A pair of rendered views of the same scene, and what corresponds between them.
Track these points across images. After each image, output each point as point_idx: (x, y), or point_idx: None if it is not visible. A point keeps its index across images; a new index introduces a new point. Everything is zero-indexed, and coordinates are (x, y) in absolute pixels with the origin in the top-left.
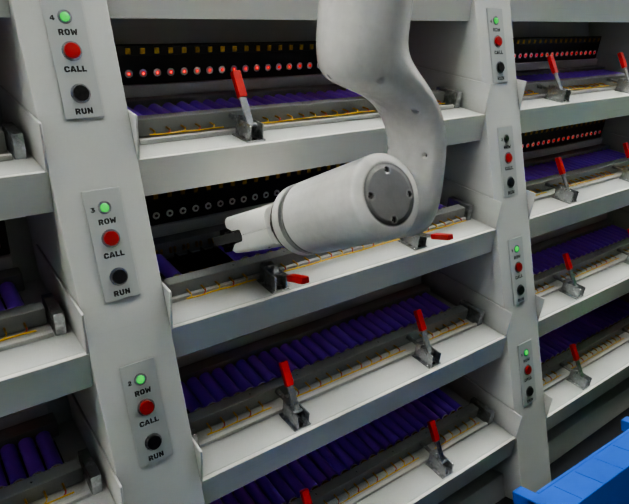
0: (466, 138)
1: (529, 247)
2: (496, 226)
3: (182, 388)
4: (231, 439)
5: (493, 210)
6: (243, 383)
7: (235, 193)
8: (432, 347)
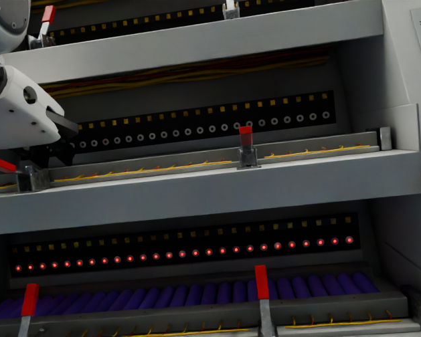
0: (351, 33)
1: None
2: (419, 146)
3: (0, 303)
4: None
5: (411, 122)
6: (37, 312)
7: (108, 134)
8: (276, 331)
